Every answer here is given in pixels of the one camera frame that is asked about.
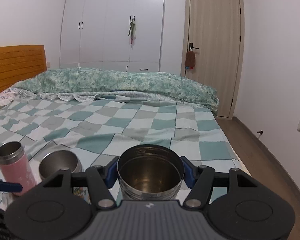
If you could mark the orange wooden headboard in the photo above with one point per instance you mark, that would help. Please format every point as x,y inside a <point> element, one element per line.
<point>19,63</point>

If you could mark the green floral quilt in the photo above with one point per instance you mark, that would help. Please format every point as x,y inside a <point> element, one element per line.
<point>92,80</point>

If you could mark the purple floral pillow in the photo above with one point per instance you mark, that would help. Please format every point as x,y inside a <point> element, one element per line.
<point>8,96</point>

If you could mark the checkered teal bed blanket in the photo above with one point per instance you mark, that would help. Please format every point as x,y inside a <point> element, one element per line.
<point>97,129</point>

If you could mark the silver stainless steel cup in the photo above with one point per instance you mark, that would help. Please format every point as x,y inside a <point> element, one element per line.
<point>150,172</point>

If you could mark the light wooden door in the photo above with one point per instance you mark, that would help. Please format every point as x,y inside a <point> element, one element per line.
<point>217,28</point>

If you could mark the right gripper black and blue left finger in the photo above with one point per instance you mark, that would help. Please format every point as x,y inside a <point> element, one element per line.
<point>99,180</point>

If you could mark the pink insulated cup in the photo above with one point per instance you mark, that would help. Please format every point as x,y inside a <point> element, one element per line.
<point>15,167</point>

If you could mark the white built-in wardrobe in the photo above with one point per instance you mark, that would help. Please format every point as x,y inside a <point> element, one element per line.
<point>94,34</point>

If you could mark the blue cartoon sticker cup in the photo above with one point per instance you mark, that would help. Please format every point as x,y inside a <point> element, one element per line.
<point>59,160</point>

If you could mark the hanging ornament on wardrobe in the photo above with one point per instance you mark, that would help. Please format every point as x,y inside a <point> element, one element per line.
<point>132,29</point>

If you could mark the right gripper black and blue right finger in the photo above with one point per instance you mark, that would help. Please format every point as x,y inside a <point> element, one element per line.
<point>200,180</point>

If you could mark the black door handle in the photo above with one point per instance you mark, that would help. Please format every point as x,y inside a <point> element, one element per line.
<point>191,47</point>

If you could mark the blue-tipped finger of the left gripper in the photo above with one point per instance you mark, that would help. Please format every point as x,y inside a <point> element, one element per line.
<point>5,186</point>

